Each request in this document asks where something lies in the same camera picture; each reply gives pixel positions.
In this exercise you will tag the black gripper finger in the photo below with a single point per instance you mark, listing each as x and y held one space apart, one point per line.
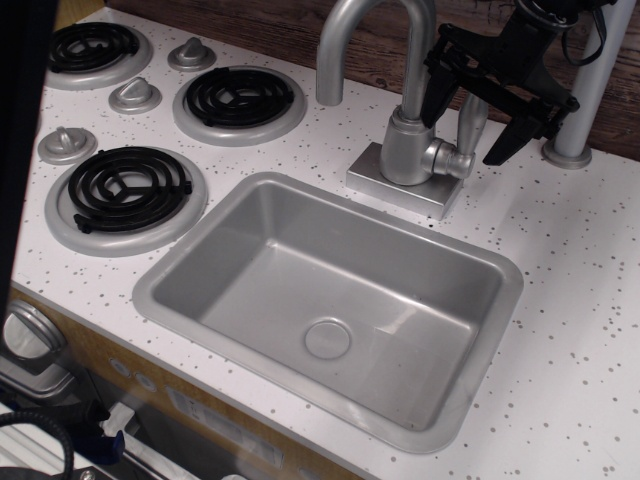
440 90
516 134

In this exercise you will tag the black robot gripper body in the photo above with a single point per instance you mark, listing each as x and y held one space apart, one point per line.
507 71

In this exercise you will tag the silver faucet lever handle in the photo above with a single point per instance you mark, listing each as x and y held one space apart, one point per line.
444 158

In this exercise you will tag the silver support pole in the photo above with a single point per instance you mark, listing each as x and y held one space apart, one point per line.
569 149

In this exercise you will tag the middle stove burner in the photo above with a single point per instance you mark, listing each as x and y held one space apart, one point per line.
239 106

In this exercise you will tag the stove burner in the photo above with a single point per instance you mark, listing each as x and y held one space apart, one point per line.
91 55
126 201
239 106

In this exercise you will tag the grey toy sink basin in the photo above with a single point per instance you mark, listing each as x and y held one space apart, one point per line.
388 326

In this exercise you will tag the back silver stove knob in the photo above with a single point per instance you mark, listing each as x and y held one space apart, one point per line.
191 56

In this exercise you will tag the silver stove knob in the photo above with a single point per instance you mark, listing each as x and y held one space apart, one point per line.
137 96
67 146
191 56

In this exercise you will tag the middle silver stove knob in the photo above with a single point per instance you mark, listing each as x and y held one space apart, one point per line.
137 96

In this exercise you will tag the front stove burner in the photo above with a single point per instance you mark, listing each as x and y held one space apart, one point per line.
126 201

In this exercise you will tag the back left stove burner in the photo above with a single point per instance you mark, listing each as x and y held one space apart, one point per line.
91 55

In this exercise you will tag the front silver stove knob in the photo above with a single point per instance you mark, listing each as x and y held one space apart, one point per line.
67 146

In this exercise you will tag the silver oven knob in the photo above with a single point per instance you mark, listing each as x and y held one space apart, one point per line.
29 338

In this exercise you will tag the black post at left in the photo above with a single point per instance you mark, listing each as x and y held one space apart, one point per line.
26 29

